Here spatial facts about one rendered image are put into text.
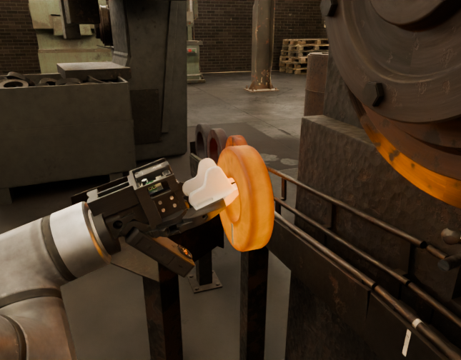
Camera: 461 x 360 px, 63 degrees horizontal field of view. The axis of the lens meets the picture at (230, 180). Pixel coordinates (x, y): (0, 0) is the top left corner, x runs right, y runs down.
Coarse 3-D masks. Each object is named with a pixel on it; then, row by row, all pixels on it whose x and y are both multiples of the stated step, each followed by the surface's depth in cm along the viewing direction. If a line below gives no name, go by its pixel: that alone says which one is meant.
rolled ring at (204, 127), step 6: (198, 126) 145; (204, 126) 141; (198, 132) 147; (204, 132) 138; (198, 138) 150; (204, 138) 138; (198, 144) 152; (204, 144) 139; (198, 150) 152; (204, 150) 140; (198, 156) 151; (204, 156) 141
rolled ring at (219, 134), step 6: (210, 132) 130; (216, 132) 124; (222, 132) 124; (210, 138) 131; (216, 138) 124; (222, 138) 122; (210, 144) 133; (216, 144) 134; (222, 144) 121; (210, 150) 135; (216, 150) 135; (222, 150) 121; (210, 156) 135; (216, 156) 136; (216, 162) 135
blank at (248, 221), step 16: (224, 160) 56; (240, 160) 50; (256, 160) 50; (240, 176) 50; (256, 176) 49; (240, 192) 51; (256, 192) 48; (272, 192) 49; (240, 208) 52; (256, 208) 48; (272, 208) 49; (224, 224) 59; (240, 224) 52; (256, 224) 49; (272, 224) 50; (240, 240) 53; (256, 240) 50
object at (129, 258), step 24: (216, 216) 82; (120, 240) 90; (192, 240) 77; (216, 240) 84; (120, 264) 79; (144, 264) 78; (144, 288) 88; (168, 288) 87; (168, 312) 89; (168, 336) 91
